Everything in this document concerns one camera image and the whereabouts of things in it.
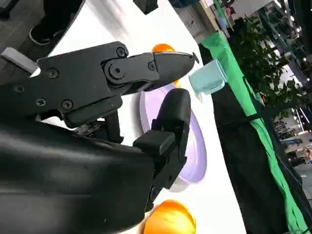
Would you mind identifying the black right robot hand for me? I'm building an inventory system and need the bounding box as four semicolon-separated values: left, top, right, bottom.
0;40;196;234

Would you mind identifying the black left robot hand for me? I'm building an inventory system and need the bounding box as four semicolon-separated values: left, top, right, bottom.
133;0;159;15

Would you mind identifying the orange and white bread roll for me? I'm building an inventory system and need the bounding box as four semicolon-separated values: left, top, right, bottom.
142;199;197;234
151;43;182;89

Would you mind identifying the black shoe with grey sole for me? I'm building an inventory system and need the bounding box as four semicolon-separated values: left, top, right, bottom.
28;0;86;46

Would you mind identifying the pale green mug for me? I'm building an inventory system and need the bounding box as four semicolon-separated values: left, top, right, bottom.
188;59;229;102

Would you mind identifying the green cloth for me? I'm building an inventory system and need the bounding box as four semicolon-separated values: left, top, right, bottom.
201;31;312;234

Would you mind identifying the green leafy tree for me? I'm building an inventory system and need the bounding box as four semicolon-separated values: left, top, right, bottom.
229;14;312;119

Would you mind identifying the lilac plate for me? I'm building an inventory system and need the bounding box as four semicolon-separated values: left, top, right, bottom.
139;84;208;185

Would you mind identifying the black cloth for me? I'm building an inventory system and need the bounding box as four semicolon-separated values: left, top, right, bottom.
198;43;312;234

